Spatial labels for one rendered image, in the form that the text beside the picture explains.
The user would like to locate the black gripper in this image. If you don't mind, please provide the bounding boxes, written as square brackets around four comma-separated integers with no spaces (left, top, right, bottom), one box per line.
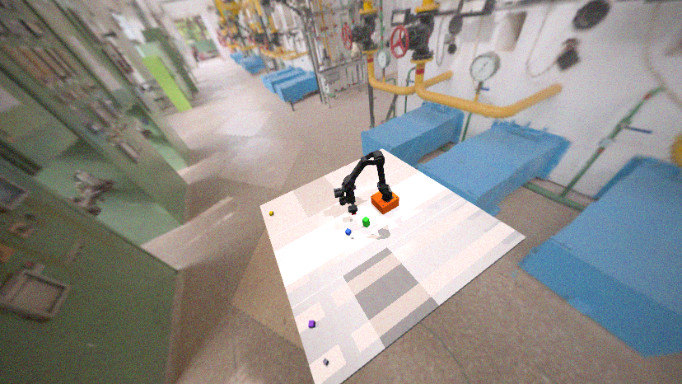
[346,195,357,214]

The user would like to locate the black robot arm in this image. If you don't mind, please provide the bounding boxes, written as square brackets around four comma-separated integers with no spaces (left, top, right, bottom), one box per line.
[334,150,394,206]

